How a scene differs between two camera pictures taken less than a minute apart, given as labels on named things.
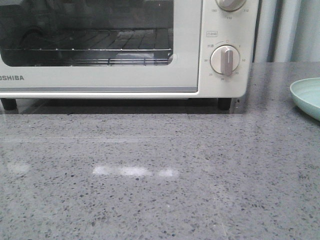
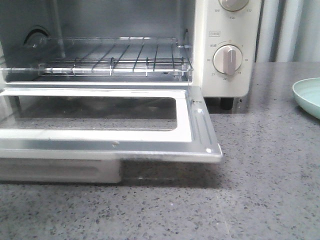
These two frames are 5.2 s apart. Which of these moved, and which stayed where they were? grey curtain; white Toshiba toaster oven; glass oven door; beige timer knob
Moved: glass oven door
Stayed: beige timer knob; white Toshiba toaster oven; grey curtain
